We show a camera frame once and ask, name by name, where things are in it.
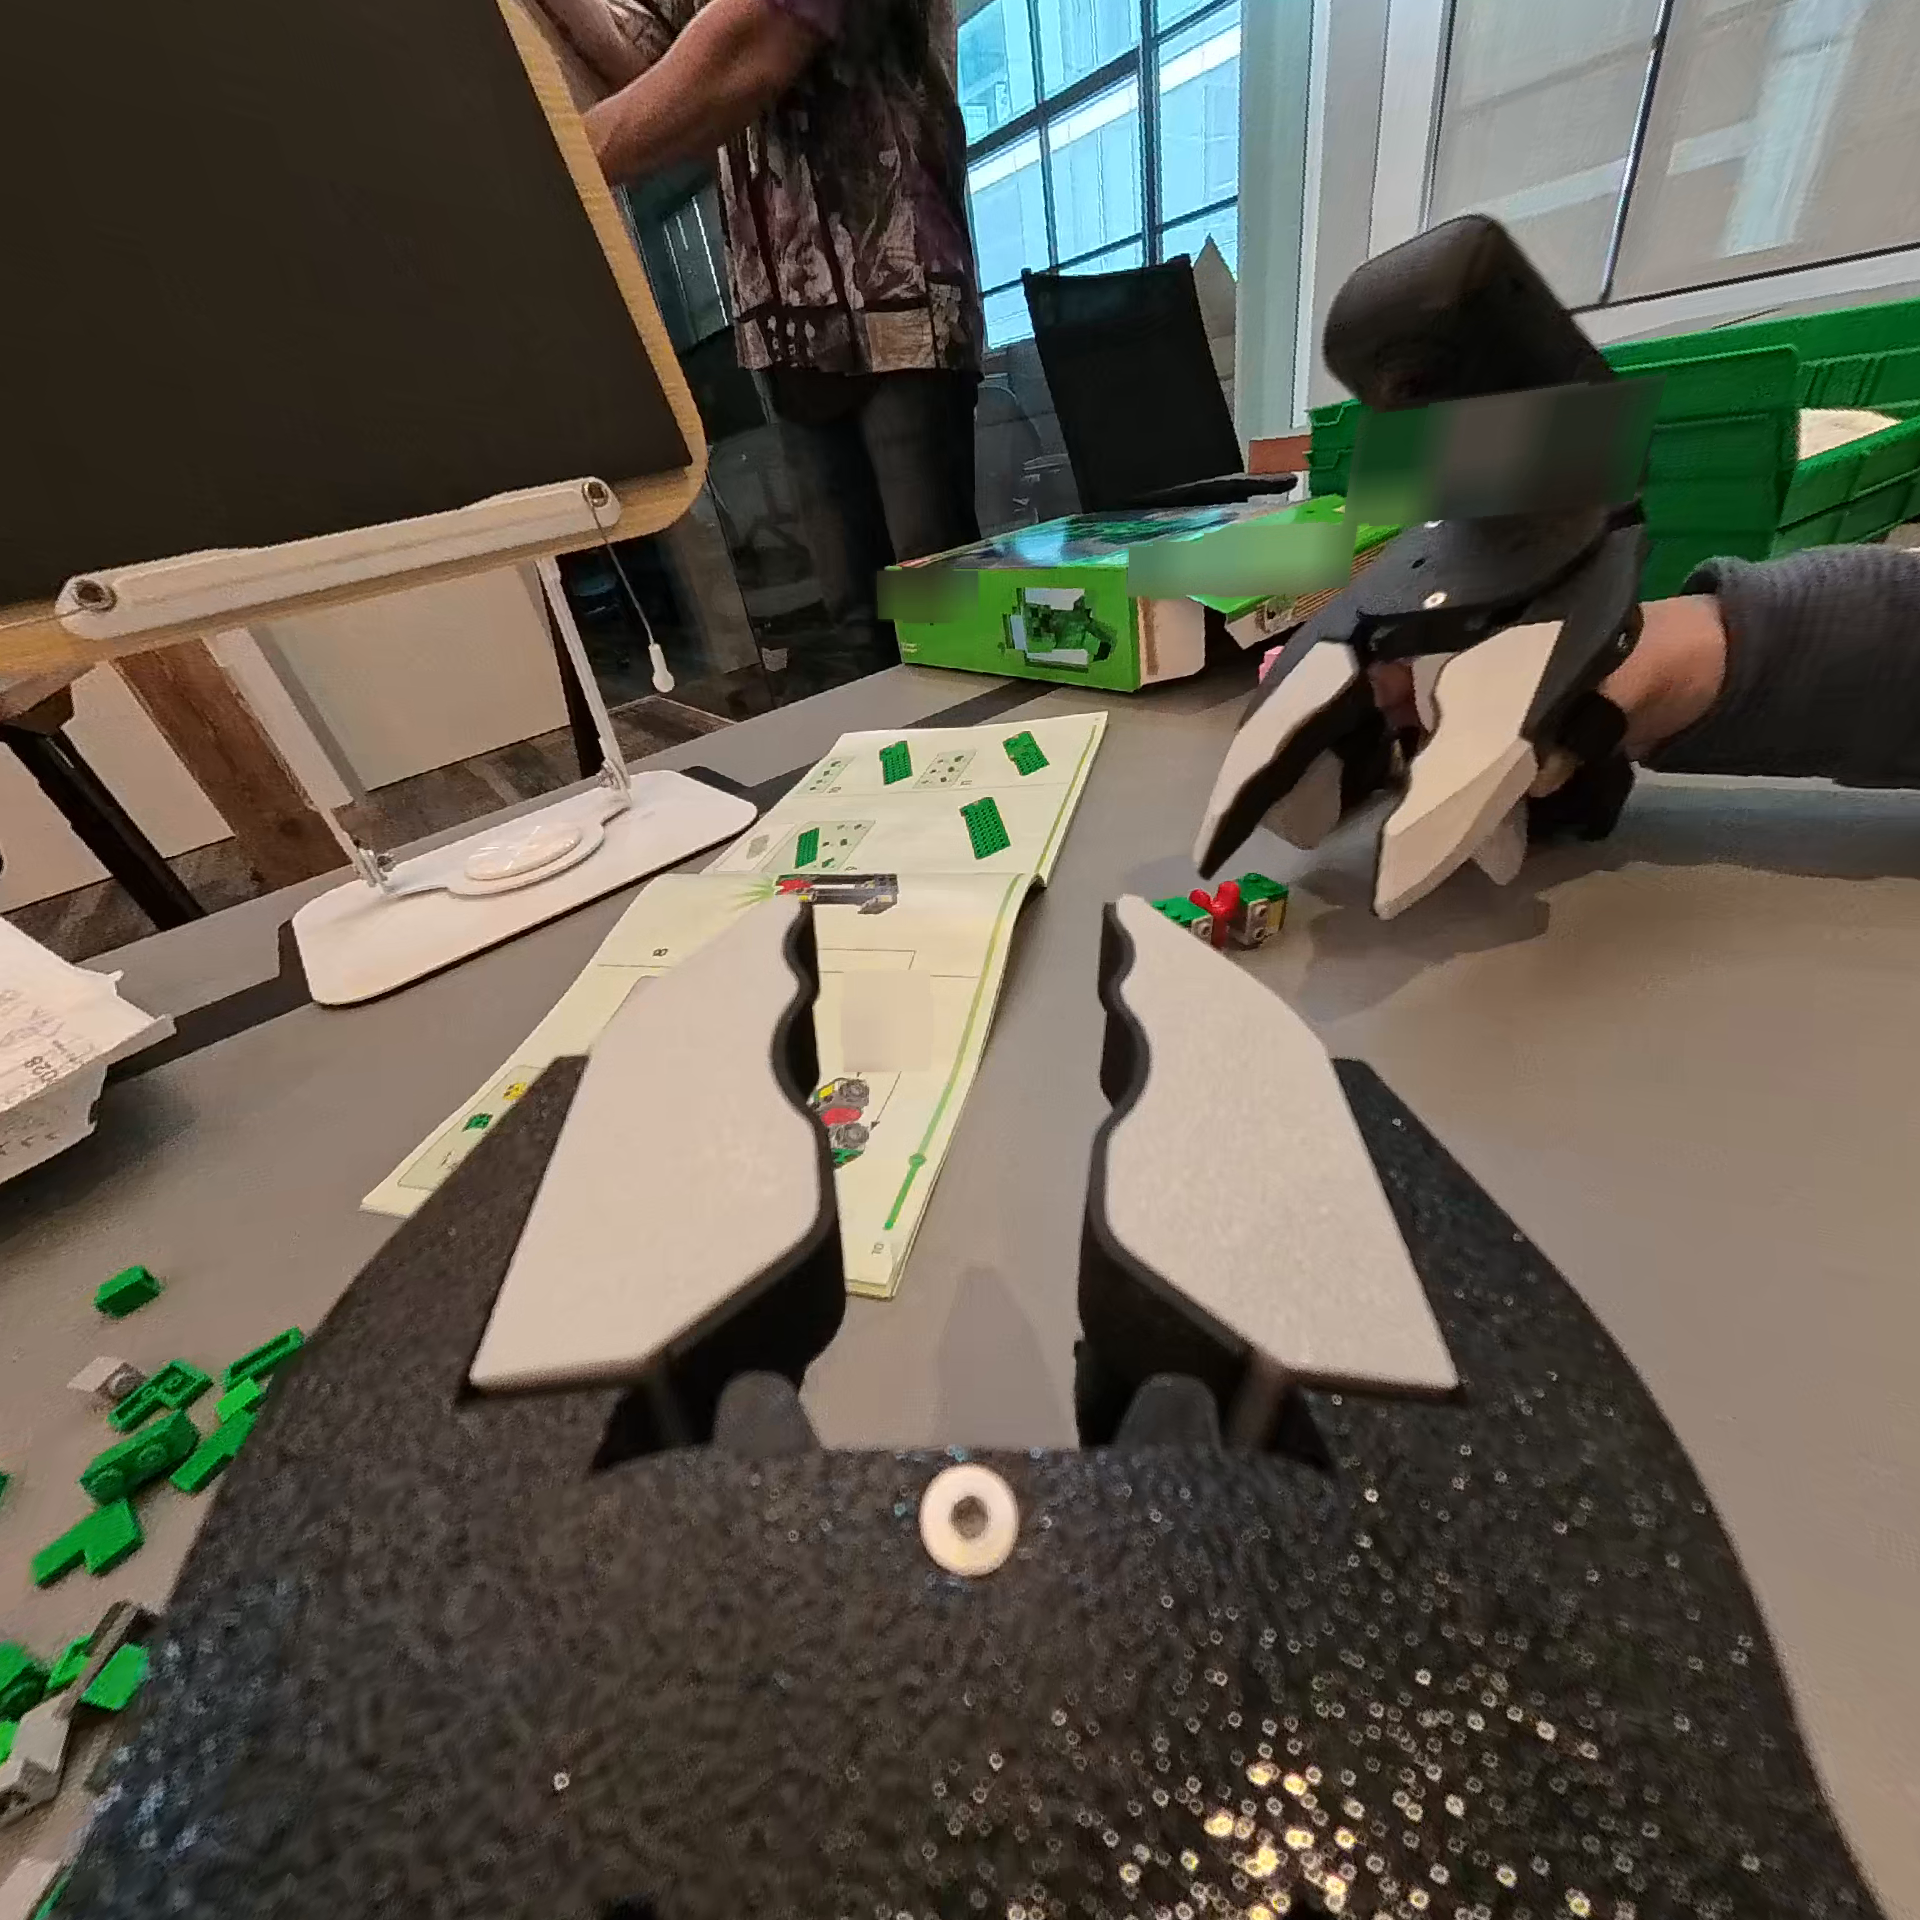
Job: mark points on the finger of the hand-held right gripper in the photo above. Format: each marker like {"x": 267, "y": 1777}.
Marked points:
{"x": 1291, "y": 743}
{"x": 1468, "y": 765}

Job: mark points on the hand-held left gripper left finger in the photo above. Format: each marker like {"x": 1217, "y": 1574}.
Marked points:
{"x": 660, "y": 1171}

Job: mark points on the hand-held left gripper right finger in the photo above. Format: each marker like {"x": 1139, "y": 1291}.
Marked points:
{"x": 1259, "y": 1185}

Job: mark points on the red green yellow brick assembly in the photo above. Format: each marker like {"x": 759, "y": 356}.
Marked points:
{"x": 1258, "y": 902}

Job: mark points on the person's right forearm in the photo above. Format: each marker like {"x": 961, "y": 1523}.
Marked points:
{"x": 1814, "y": 661}

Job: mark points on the person's right hand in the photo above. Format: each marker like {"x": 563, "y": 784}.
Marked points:
{"x": 1658, "y": 675}

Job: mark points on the green plastic bin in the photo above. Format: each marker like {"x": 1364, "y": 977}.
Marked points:
{"x": 1858, "y": 494}
{"x": 1726, "y": 437}

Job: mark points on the green toy box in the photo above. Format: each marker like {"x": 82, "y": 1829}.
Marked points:
{"x": 1052, "y": 622}

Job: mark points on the pale green instruction booklet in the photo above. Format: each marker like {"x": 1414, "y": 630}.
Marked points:
{"x": 990, "y": 929}

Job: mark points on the black office chair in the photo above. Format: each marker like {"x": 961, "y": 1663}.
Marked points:
{"x": 1124, "y": 391}

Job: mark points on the white window blind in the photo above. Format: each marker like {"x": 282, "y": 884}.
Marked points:
{"x": 1726, "y": 122}

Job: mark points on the glass window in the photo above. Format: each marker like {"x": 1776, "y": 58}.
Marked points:
{"x": 1095, "y": 166}

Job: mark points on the pile of green bricks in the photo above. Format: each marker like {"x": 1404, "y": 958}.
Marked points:
{"x": 142, "y": 1465}

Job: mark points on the white printed paper bag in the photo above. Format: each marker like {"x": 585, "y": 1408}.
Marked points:
{"x": 60, "y": 1053}

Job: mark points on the brown side table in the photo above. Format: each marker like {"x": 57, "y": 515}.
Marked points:
{"x": 90, "y": 810}

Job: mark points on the wooden rimmed black panel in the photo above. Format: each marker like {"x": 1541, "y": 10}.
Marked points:
{"x": 299, "y": 271}

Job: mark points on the brown wooden post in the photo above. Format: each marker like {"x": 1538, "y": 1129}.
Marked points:
{"x": 223, "y": 736}

